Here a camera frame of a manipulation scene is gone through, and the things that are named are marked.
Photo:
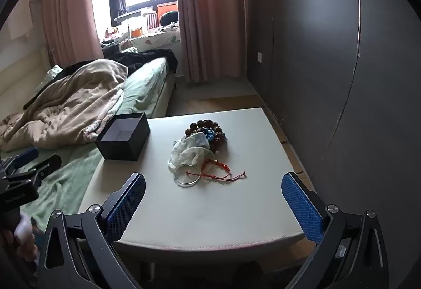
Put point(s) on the white plastic bag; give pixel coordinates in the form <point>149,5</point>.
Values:
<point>190,152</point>

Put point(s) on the patterned sill cloth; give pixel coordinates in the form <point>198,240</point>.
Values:
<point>158,37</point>

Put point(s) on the silver bangle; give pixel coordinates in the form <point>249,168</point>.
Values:
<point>187,177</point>

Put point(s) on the black clothing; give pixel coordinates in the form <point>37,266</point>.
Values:
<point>148,57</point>

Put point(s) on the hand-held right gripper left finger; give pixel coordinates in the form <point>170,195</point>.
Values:
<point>126,206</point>

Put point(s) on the white wall socket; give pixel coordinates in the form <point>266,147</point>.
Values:
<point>259,57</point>

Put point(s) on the person's left hand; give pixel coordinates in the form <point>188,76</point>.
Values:
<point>24,243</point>

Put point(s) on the black cardboard box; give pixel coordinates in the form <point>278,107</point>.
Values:
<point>123,137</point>

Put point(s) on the bed with green sheet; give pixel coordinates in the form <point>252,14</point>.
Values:
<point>144,91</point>

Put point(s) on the dark green round cushion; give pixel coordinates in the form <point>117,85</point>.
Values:
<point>169,16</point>

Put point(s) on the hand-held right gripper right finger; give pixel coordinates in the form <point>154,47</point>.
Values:
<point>301,206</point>

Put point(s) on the pink curtain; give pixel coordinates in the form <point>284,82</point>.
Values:
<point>72,13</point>
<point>213,13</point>

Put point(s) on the orange box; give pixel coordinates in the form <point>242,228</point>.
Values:
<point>166,9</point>

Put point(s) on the beige blanket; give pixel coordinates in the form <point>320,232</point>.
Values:
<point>72,101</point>

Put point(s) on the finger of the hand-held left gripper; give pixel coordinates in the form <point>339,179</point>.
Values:
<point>49,162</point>
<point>28,155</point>

